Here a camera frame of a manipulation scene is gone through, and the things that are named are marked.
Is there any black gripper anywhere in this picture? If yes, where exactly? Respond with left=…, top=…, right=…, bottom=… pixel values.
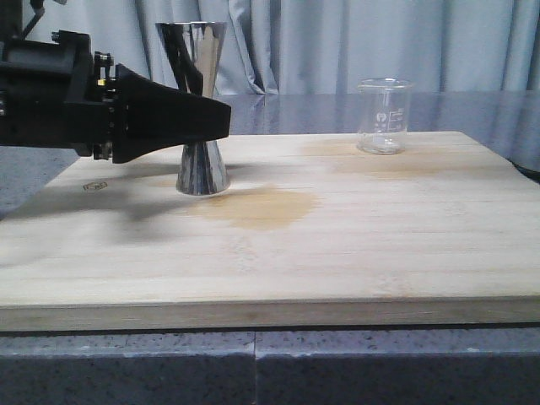
left=1, top=30, right=231, bottom=164

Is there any steel double jigger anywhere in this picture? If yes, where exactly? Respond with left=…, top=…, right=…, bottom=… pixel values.
left=155, top=21, right=230, bottom=196

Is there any glass beaker with clear liquid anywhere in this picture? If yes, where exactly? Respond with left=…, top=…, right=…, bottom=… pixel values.
left=357, top=78, right=413, bottom=154

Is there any grey curtain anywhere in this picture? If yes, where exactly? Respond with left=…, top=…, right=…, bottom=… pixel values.
left=30, top=1, right=539, bottom=95

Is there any wooden cutting board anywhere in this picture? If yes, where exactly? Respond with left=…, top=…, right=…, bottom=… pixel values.
left=1, top=132, right=539, bottom=332

